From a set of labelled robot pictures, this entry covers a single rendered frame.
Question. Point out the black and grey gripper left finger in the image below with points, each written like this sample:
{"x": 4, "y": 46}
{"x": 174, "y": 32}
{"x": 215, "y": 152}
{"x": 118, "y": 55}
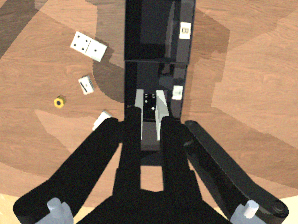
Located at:
{"x": 71, "y": 184}

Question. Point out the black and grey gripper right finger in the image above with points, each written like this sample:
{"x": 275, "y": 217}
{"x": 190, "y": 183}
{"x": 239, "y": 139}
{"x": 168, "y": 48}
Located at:
{"x": 226, "y": 181}

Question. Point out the brass hex nut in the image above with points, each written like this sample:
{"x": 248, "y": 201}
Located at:
{"x": 59, "y": 102}

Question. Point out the white domino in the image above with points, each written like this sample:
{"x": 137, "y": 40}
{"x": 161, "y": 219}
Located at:
{"x": 88, "y": 46}

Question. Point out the black rack of bins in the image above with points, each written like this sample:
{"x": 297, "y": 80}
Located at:
{"x": 151, "y": 35}

